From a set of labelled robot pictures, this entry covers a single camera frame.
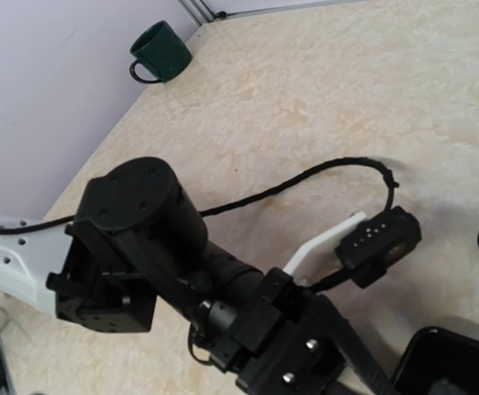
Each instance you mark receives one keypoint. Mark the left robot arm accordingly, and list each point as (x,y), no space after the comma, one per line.
(137,238)

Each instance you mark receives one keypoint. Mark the left aluminium frame post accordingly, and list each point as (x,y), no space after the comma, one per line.
(201,12)

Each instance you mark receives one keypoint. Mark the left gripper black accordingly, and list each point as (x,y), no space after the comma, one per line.
(279,338)

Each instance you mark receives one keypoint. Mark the dark green mug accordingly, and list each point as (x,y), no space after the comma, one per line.
(161,52)

